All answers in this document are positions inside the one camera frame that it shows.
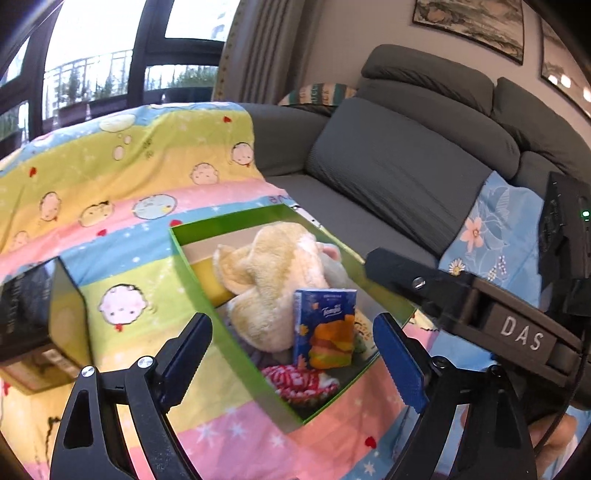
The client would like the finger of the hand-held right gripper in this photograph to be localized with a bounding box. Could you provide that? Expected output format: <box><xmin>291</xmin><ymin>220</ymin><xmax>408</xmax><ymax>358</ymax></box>
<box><xmin>364</xmin><ymin>247</ymin><xmax>491</xmax><ymax>332</ymax></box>

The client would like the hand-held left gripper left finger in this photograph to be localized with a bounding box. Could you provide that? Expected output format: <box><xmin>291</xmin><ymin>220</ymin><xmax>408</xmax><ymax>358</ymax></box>
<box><xmin>48</xmin><ymin>312</ymin><xmax>214</xmax><ymax>480</ymax></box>

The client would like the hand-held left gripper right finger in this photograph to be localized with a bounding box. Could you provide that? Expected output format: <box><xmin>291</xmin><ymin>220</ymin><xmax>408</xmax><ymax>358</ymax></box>
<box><xmin>372</xmin><ymin>312</ymin><xmax>539</xmax><ymax>480</ymax></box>

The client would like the light blue plush toy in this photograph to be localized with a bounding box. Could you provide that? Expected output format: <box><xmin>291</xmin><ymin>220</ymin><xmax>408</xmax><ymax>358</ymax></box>
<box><xmin>318</xmin><ymin>244</ymin><xmax>354</xmax><ymax>289</ymax></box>

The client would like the green cardboard box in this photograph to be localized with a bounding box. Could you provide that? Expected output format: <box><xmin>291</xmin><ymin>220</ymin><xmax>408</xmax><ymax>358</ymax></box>
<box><xmin>168</xmin><ymin>205</ymin><xmax>417</xmax><ymax>435</ymax></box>

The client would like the blue tissue pack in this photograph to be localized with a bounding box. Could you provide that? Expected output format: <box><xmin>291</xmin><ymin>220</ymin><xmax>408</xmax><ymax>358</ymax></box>
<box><xmin>291</xmin><ymin>288</ymin><xmax>359</xmax><ymax>370</ymax></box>

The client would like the red and white sock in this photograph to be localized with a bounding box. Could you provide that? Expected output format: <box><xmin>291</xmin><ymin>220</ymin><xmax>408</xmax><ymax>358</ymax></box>
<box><xmin>260</xmin><ymin>364</ymin><xmax>341</xmax><ymax>403</ymax></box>

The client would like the cream fluffy cloth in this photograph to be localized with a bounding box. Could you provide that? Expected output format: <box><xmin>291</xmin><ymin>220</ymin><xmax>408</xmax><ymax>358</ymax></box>
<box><xmin>212</xmin><ymin>222</ymin><xmax>334</xmax><ymax>355</ymax></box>

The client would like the person's right hand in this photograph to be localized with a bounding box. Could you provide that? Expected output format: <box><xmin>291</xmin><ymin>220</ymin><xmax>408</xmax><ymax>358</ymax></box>
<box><xmin>526</xmin><ymin>408</ymin><xmax>580</xmax><ymax>464</ymax></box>

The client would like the yellow sponge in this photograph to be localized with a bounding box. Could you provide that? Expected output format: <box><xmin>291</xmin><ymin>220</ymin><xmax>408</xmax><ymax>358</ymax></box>
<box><xmin>193</xmin><ymin>257</ymin><xmax>234</xmax><ymax>303</ymax></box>

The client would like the blue floral cloth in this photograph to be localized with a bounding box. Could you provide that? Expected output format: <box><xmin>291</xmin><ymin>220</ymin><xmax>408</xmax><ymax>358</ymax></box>
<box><xmin>438</xmin><ymin>170</ymin><xmax>556</xmax><ymax>315</ymax></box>

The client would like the grey sofa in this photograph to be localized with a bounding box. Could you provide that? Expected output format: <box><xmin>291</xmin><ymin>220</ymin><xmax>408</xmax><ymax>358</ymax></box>
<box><xmin>242</xmin><ymin>44</ymin><xmax>591</xmax><ymax>268</ymax></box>

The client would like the black and yellow box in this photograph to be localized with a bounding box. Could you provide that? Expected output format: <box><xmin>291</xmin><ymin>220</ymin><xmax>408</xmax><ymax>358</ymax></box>
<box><xmin>0</xmin><ymin>257</ymin><xmax>92</xmax><ymax>395</ymax></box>

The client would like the colourful cartoon printed blanket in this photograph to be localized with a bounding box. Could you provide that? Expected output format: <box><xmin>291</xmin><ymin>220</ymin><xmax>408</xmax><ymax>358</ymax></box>
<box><xmin>0</xmin><ymin>102</ymin><xmax>467</xmax><ymax>480</ymax></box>

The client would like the striped pillow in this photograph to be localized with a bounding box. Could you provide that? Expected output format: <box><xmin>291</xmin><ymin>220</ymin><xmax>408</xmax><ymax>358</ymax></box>
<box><xmin>278</xmin><ymin>82</ymin><xmax>360</xmax><ymax>108</ymax></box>

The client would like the grey curtain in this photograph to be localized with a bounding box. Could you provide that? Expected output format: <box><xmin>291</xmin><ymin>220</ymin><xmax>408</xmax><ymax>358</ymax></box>
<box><xmin>211</xmin><ymin>0</ymin><xmax>325</xmax><ymax>105</ymax></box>

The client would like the black framed window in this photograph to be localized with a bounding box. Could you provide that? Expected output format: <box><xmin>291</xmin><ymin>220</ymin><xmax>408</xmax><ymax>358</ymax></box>
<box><xmin>0</xmin><ymin>0</ymin><xmax>245</xmax><ymax>153</ymax></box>

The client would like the black cable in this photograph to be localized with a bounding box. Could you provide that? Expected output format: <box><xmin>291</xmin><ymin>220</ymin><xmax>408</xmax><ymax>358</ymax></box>
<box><xmin>531</xmin><ymin>355</ymin><xmax>583</xmax><ymax>464</ymax></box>

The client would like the small framed wall painting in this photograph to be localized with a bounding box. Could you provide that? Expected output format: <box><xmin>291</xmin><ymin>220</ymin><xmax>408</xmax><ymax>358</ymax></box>
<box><xmin>539</xmin><ymin>17</ymin><xmax>591</xmax><ymax>108</ymax></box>

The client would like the large framed wall painting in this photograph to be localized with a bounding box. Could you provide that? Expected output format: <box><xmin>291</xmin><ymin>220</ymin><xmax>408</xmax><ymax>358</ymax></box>
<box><xmin>411</xmin><ymin>0</ymin><xmax>526</xmax><ymax>66</ymax></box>

